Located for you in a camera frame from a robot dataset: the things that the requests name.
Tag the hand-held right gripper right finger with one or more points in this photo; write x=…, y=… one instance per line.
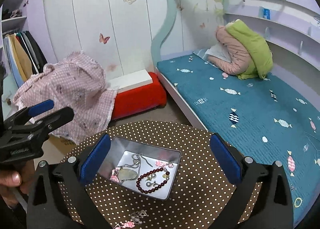
x=225, y=159

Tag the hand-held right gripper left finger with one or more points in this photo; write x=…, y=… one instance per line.
x=96, y=161

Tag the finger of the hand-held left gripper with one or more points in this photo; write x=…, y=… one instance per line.
x=58, y=117
x=41, y=108

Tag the metal tin box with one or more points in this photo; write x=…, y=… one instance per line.
x=117, y=147

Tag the pearl earring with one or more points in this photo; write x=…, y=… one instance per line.
x=150, y=177
x=149, y=183

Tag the person's left hand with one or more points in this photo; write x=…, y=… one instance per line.
x=12, y=179

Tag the round polka-dot table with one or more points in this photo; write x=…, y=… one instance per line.
x=195, y=169

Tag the pink checkered blanket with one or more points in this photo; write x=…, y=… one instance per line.
x=75, y=81

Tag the light blue hanging garment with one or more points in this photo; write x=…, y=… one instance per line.
x=12, y=66

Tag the blue candy-print mattress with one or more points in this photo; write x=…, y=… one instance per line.
x=225, y=104

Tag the yellow hanging garment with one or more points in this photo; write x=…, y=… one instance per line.
x=20, y=56

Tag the dark hanging garments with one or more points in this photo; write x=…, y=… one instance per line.
x=35, y=51

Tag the red ottoman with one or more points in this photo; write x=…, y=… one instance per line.
x=140, y=99

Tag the white flat box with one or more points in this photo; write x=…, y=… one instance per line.
x=132, y=79

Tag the white open shelf unit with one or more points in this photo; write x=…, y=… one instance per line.
x=15, y=23

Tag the pink butterfly sticker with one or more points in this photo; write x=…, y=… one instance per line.
x=104, y=38

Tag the dark clothes pile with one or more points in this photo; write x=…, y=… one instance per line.
x=12, y=13

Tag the pink padded jacket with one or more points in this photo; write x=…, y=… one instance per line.
x=232, y=56

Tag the white pillow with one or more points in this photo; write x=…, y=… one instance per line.
x=217, y=53

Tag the white wardrobe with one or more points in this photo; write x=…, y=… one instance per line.
x=82, y=7

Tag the small blue box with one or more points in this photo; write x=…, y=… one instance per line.
x=266, y=13

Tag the teal bunk bed frame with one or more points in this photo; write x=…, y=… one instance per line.
x=162, y=41

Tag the small butterfly wall sticker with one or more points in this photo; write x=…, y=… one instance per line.
x=202, y=25

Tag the white bed wall shelves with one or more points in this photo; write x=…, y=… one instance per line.
x=287, y=26

